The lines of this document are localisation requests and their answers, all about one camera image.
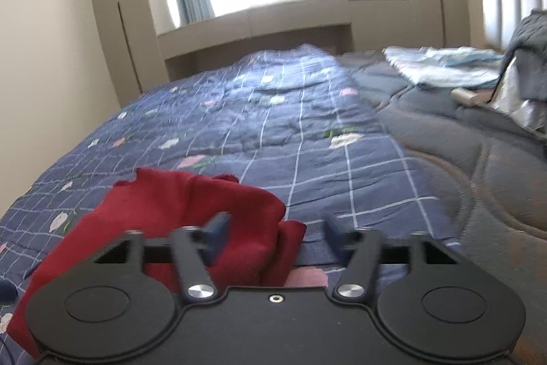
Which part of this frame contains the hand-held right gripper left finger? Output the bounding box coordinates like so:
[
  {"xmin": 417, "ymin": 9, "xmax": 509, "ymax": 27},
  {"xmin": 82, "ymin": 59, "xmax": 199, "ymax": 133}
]
[{"xmin": 93, "ymin": 213, "xmax": 232, "ymax": 304}]

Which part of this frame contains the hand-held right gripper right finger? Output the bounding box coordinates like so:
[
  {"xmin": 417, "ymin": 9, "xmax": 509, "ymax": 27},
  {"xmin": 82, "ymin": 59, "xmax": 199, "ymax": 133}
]
[{"xmin": 324, "ymin": 213, "xmax": 456, "ymax": 302}]

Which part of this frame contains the dark red garment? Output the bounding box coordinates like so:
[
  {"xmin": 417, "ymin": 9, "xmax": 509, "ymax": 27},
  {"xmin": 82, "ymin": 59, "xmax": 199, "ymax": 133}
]
[{"xmin": 6, "ymin": 167, "xmax": 307, "ymax": 359}]

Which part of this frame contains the blue checked floral blanket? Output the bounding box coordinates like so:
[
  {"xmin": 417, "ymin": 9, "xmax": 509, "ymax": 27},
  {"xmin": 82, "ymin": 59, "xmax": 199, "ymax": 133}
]
[{"xmin": 0, "ymin": 44, "xmax": 471, "ymax": 365}]

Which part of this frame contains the grey quilted mattress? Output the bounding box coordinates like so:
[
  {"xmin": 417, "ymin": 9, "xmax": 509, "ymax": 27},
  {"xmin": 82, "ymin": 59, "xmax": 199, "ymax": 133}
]
[{"xmin": 337, "ymin": 49, "xmax": 547, "ymax": 365}]

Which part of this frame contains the small wooden item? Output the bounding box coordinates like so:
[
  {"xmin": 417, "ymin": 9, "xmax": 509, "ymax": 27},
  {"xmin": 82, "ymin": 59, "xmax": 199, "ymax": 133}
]
[{"xmin": 451, "ymin": 88, "xmax": 498, "ymax": 109}]

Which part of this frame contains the light blue patterned cloth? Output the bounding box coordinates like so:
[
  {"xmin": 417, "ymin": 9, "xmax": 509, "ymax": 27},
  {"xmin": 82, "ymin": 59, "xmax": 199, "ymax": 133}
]
[{"xmin": 382, "ymin": 45, "xmax": 508, "ymax": 89}]

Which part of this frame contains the beige window seat cabinet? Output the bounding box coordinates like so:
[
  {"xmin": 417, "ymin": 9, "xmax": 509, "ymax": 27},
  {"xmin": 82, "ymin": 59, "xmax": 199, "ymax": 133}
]
[{"xmin": 156, "ymin": 0, "xmax": 412, "ymax": 83}]

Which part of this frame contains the silver plastic bag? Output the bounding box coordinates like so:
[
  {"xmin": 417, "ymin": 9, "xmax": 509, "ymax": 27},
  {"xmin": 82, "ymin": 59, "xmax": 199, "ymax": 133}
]
[{"xmin": 491, "ymin": 49, "xmax": 547, "ymax": 140}]

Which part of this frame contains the dark grey cloth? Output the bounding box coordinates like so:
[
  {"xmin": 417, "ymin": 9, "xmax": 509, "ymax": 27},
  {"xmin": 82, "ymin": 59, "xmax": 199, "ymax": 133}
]
[{"xmin": 500, "ymin": 9, "xmax": 547, "ymax": 101}]

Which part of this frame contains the grey padded wooden headboard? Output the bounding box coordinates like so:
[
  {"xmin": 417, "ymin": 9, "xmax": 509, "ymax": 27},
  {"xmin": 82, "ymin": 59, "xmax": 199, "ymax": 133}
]
[{"xmin": 479, "ymin": 0, "xmax": 547, "ymax": 51}]

